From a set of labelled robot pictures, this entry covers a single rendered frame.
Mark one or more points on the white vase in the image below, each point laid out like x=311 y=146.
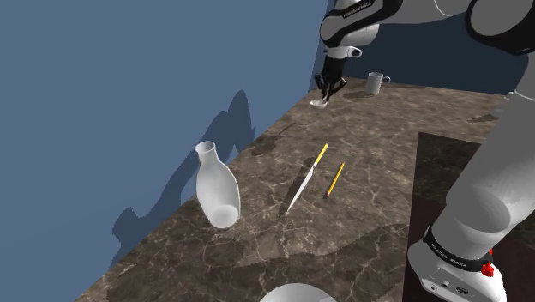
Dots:
x=217 y=188

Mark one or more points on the white spoon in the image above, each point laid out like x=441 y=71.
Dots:
x=319 y=102

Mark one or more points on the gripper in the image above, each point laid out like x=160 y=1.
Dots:
x=334 y=68

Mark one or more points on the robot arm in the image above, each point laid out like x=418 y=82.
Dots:
x=480 y=196

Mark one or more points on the yellow pencil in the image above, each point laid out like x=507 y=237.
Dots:
x=335 y=180

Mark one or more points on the white bowl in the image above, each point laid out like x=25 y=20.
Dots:
x=297 y=292

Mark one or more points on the white mug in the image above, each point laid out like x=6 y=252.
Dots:
x=374 y=83

